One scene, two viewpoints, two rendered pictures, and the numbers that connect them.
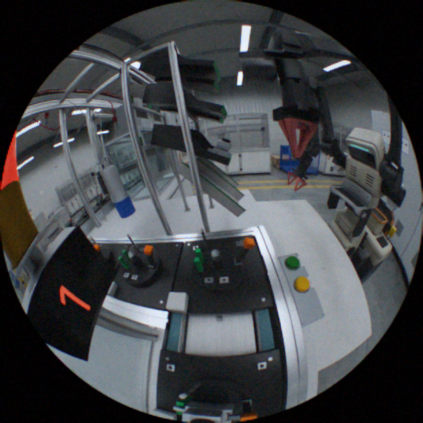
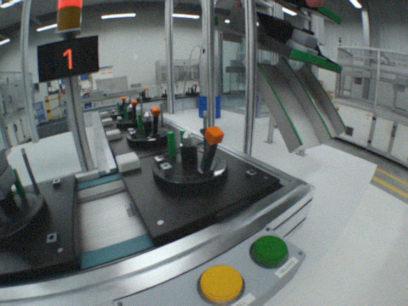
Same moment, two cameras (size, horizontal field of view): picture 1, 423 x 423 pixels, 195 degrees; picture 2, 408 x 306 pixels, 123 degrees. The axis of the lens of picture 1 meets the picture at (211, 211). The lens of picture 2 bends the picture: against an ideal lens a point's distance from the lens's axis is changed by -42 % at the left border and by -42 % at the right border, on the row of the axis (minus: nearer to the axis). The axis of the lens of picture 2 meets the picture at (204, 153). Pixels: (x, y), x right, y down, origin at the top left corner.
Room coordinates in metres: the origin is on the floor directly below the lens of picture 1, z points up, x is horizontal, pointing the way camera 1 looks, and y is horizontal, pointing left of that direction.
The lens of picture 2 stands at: (0.00, -0.25, 1.14)
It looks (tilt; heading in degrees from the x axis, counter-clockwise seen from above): 23 degrees down; 51
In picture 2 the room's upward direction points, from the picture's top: 1 degrees counter-clockwise
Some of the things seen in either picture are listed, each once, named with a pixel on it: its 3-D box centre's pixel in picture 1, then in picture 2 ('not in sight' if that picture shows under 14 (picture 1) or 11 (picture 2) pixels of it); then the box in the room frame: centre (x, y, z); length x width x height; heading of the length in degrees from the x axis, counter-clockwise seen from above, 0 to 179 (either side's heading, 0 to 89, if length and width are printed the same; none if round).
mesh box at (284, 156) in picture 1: (299, 159); not in sight; (3.66, -3.44, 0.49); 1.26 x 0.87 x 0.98; 78
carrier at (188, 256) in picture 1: (216, 259); (188, 151); (0.18, 0.01, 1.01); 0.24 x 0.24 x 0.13; 83
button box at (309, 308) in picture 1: (297, 289); (219, 296); (0.07, -0.19, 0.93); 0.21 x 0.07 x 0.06; 173
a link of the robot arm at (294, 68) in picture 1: (288, 73); not in sight; (0.21, -0.19, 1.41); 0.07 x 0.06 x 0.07; 70
